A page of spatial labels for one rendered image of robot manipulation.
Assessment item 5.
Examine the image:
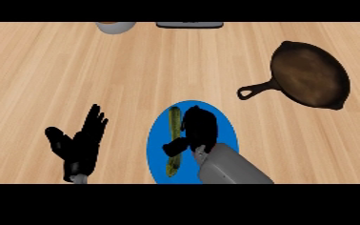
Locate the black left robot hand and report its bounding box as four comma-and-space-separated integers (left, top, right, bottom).
44, 103, 109, 183

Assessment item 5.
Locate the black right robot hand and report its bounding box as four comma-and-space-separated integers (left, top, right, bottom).
162, 105, 220, 157

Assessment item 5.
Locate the green squash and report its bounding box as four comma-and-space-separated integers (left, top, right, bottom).
165, 106, 184, 178

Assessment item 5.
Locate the blue plate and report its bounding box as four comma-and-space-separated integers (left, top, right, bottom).
146, 99, 240, 185

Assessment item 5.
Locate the dark cast iron pan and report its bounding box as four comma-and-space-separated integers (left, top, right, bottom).
236, 40, 351, 111

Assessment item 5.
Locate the dark grey flat appliance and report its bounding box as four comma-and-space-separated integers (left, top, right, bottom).
155, 22, 225, 30

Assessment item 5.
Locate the grey bowl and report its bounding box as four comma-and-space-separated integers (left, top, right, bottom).
94, 22, 137, 35

